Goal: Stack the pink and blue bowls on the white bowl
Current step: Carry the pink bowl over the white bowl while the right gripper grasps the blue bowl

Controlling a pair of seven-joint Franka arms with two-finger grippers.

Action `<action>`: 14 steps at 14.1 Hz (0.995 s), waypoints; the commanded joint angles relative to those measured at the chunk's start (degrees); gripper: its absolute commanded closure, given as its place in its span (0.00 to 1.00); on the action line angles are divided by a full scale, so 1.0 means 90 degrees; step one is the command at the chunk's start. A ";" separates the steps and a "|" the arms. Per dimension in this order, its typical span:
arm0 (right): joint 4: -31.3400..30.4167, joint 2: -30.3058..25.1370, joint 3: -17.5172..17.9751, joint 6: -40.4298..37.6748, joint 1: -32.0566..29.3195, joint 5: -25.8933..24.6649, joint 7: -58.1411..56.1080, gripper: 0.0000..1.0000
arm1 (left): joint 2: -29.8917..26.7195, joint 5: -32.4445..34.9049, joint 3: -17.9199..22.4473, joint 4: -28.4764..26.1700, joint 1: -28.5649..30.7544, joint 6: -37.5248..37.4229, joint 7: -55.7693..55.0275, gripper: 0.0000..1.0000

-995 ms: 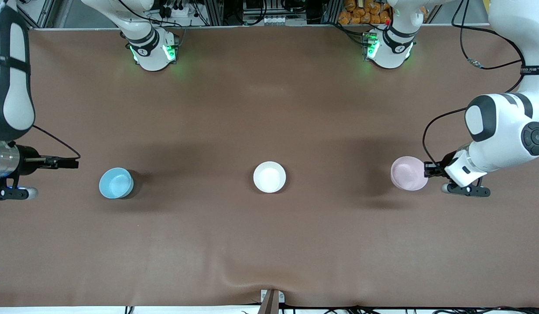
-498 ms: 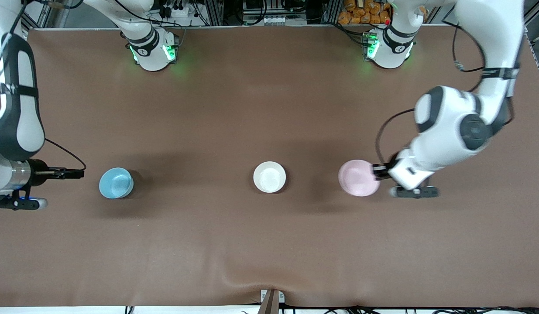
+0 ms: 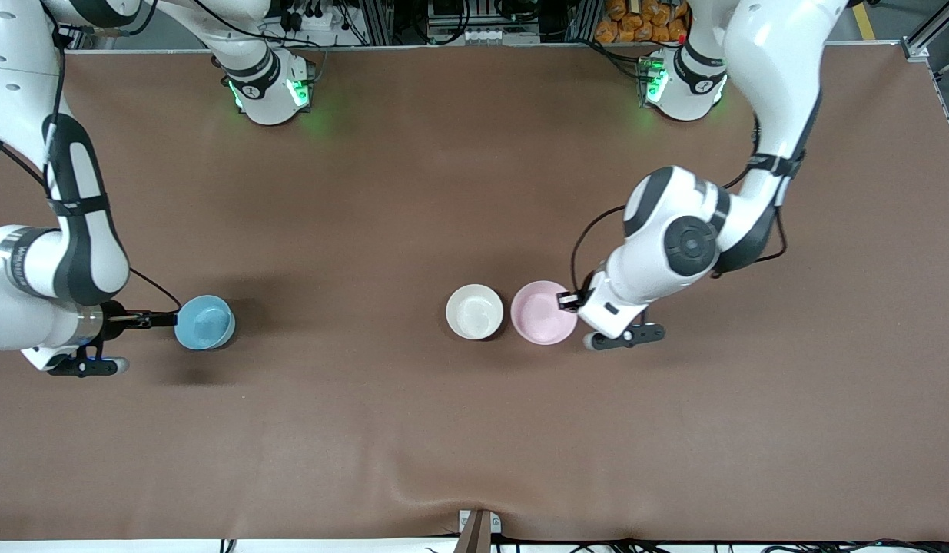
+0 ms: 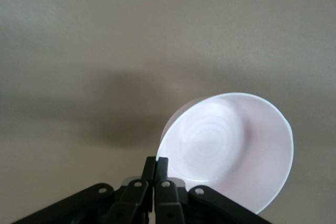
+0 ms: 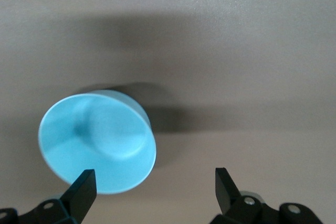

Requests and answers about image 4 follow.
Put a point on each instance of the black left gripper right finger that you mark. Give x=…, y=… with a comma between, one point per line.
x=168, y=200

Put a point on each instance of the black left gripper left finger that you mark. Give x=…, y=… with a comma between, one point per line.
x=136, y=197

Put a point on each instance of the pink plastic bowl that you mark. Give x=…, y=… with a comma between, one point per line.
x=223, y=142

